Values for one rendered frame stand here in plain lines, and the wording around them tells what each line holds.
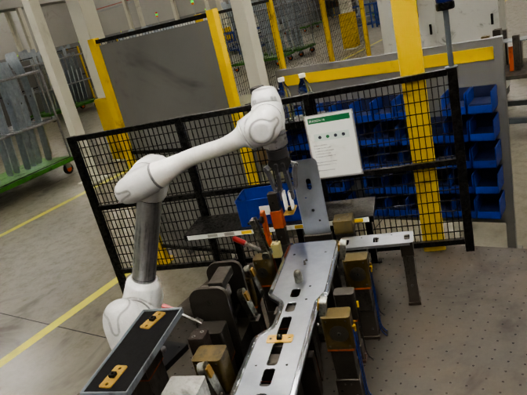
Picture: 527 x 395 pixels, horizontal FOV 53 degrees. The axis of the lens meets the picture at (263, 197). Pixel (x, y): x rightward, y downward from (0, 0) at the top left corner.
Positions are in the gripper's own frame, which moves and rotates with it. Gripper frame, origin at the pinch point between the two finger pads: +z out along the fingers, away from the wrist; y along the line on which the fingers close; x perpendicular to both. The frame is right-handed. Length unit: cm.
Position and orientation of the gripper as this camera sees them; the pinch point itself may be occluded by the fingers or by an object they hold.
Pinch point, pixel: (288, 199)
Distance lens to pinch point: 192.6
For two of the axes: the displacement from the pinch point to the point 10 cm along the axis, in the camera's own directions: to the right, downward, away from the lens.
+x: 2.3, -4.0, 8.9
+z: 2.2, 9.1, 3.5
